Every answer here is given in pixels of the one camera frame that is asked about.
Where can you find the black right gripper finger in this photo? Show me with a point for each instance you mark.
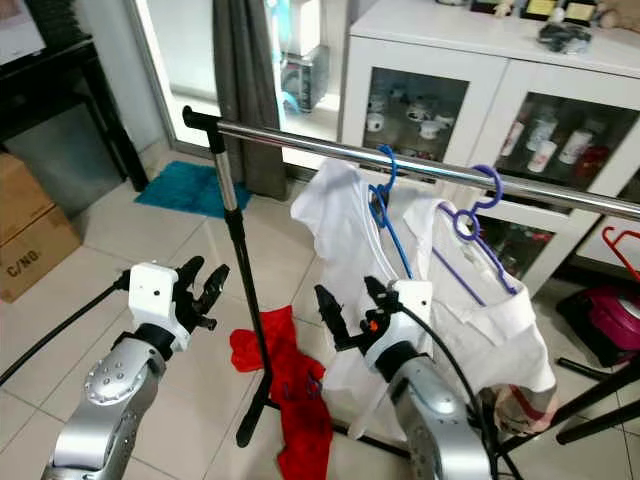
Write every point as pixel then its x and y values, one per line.
pixel 380 293
pixel 331 311

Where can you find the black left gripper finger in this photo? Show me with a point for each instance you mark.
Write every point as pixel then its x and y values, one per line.
pixel 191 272
pixel 217 290

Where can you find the white shirt with dark stripes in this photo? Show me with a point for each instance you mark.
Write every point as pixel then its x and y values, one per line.
pixel 345 230

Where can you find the blue plastic hanger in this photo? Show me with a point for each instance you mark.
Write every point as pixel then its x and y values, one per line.
pixel 395 165

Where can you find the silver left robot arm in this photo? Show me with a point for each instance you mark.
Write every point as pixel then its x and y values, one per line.
pixel 110 400

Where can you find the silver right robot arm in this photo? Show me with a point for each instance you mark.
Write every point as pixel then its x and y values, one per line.
pixel 445 420

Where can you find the purple plastic hanger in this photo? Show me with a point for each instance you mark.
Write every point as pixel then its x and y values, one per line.
pixel 497 185

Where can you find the red hanger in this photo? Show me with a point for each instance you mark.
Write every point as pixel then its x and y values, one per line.
pixel 607 236

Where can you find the teal floor mat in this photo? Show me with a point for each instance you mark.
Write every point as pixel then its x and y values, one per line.
pixel 185 188

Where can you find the red crumpled garment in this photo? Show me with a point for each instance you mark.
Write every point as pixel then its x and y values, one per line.
pixel 300 400

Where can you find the white short sleeve shirt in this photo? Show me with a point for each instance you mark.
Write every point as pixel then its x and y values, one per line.
pixel 510 340

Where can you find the printed cardboard box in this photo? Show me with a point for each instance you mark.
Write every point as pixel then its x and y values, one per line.
pixel 40 262

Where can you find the chrome and black clothes rack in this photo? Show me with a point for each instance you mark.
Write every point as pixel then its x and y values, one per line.
pixel 290 140

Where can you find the plain cardboard box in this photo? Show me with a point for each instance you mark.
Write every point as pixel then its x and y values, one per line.
pixel 20 200

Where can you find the grey curtain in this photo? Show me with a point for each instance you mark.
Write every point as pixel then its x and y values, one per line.
pixel 245 70

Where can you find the grey appliance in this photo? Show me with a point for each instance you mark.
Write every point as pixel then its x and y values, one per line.
pixel 304 80

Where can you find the black desk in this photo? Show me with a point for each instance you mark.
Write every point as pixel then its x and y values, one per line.
pixel 60 75

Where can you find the white glass door cabinet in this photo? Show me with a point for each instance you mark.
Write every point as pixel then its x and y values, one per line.
pixel 460 50

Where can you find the white box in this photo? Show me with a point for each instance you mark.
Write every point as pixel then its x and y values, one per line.
pixel 20 35

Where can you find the black crumpled bag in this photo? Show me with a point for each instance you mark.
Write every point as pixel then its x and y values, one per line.
pixel 565 38

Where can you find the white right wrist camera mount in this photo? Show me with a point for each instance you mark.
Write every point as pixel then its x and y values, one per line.
pixel 412 300

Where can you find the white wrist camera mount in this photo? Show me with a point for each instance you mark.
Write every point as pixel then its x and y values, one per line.
pixel 412 300
pixel 155 290

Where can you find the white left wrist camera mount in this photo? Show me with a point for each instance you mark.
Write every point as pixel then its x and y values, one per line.
pixel 155 290

